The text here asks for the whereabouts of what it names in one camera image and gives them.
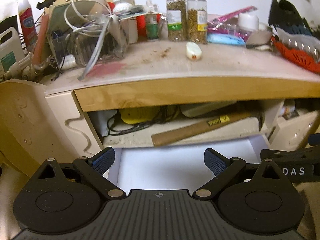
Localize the black cable bundle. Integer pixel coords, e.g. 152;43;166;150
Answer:
106;106;181;133

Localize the red plastic slotted scoop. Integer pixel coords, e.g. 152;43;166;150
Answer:
271;36;320;74

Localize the small white oval device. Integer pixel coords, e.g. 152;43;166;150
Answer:
186;42;202;61

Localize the clear plastic organizer box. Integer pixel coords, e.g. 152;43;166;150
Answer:
47;17;129;67

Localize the beige flat box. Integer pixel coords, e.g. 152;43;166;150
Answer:
180;101;236;118

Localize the white bottle in drawer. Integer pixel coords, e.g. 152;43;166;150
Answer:
279;99;296;116

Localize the white plastic jug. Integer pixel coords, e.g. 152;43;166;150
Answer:
0;27;25;77

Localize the yellow plastic device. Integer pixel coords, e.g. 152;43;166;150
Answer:
119;106;160;124

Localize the blue cloth pack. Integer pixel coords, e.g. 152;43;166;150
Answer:
207;34;246;46

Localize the spice jar green label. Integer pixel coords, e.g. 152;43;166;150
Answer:
166;0;187;42

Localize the spice jar yellow label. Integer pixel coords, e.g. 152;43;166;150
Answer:
187;0;208;44

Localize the clear plastic bag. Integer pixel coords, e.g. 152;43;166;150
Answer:
277;27;319;63

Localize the pink packaged item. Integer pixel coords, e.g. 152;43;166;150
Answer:
207;6;257;36

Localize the red white spray can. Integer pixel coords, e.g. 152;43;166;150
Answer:
18;0;37;52

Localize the black fabric item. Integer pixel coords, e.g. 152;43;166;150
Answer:
268;0;312;36

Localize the white round jar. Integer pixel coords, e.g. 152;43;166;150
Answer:
237;12;259;31

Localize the green white small bottle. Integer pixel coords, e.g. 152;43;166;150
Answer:
145;14;158;41

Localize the beige wooden desk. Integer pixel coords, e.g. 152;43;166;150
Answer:
1;41;319;175

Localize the white drawer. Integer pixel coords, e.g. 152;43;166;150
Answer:
104;135;270;193

